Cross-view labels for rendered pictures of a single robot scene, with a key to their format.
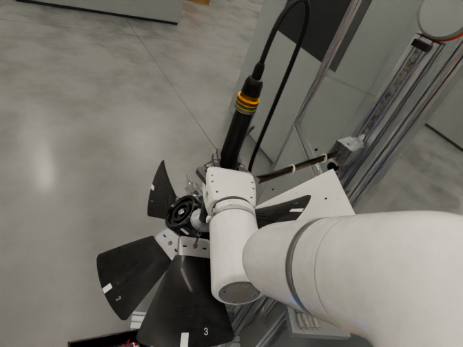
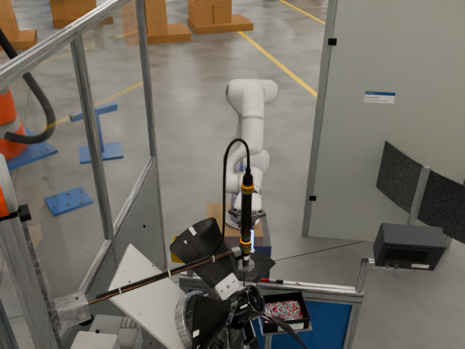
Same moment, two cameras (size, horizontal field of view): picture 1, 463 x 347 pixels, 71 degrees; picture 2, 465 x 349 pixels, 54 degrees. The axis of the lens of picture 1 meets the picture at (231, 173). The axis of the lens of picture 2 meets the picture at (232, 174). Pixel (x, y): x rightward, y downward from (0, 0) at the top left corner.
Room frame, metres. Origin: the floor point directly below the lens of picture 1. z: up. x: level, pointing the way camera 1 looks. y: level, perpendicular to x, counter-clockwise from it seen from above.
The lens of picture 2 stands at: (1.78, 0.49, 2.51)
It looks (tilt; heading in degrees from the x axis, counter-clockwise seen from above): 32 degrees down; 204
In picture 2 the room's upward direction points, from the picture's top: 1 degrees clockwise
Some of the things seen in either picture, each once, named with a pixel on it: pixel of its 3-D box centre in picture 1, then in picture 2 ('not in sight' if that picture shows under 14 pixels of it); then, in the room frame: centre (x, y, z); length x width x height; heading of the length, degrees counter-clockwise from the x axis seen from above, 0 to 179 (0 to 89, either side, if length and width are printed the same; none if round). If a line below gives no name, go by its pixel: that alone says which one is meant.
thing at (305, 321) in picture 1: (304, 309); (128, 332); (0.75, -0.45, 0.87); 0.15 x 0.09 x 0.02; 22
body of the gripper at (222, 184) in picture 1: (230, 194); (248, 203); (0.48, -0.01, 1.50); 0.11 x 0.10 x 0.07; 17
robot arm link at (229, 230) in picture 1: (238, 257); (250, 183); (0.35, -0.06, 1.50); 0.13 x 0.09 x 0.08; 17
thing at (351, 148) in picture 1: (346, 150); (70, 309); (1.08, -0.36, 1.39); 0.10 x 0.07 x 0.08; 142
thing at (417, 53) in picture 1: (367, 127); (47, 294); (1.12, -0.39, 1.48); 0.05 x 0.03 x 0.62; 52
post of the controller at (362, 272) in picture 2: not in sight; (362, 275); (0.08, 0.42, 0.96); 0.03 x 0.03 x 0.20; 17
